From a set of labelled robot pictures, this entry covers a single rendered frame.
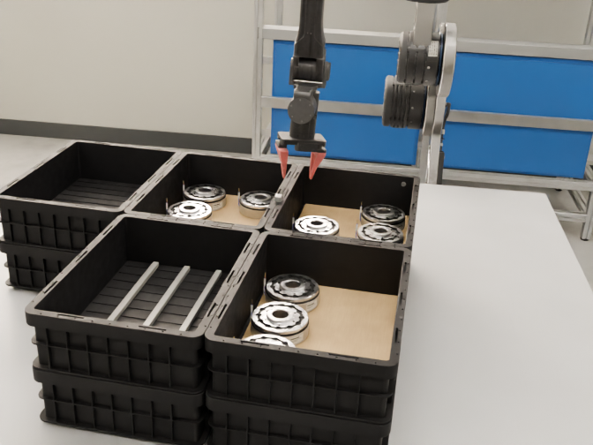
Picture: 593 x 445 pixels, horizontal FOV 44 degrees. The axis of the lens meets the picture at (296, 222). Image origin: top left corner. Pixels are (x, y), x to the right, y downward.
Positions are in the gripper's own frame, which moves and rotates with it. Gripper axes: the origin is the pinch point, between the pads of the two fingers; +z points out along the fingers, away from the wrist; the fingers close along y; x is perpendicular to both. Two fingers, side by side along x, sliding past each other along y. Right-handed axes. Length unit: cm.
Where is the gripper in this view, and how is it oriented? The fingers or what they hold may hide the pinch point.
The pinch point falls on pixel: (297, 174)
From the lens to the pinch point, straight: 171.3
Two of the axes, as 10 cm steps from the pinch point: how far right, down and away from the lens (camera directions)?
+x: -1.8, -3.8, 9.1
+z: -1.1, 9.2, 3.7
